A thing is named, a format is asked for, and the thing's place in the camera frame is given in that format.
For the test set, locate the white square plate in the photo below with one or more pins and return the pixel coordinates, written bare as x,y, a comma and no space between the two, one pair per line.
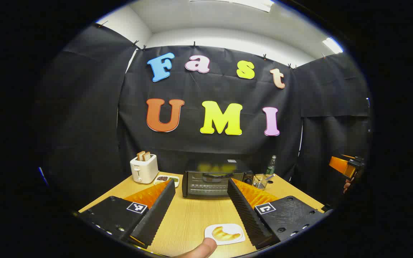
210,240

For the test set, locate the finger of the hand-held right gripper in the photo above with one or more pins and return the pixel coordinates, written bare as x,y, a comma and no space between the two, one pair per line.
339,165

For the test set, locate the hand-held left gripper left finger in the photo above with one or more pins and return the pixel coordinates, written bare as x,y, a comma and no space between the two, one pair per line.
158,209

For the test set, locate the black electric oven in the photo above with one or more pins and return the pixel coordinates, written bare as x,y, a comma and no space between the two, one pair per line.
206,179

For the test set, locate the white toaster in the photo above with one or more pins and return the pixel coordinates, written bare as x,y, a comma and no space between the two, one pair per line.
143,170

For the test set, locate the green plastic bottle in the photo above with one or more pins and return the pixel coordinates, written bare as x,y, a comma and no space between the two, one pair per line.
271,166

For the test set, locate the toast slice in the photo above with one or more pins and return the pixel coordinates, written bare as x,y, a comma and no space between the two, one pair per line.
147,156
140,156

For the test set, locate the clear glass holder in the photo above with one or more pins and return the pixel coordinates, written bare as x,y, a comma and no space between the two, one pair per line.
260,182

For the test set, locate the black backdrop cloth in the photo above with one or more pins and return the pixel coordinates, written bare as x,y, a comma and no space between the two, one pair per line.
192,93

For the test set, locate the golden croissant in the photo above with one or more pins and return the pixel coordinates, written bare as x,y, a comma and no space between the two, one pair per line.
224,234

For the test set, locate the white divided condiment dish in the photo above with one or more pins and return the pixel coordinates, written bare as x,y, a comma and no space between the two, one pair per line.
161,178

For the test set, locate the ceiling light panel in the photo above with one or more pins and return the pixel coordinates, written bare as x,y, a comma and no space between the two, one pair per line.
332,45
238,3

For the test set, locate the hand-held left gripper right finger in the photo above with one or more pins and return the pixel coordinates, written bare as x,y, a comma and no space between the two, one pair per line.
244,211

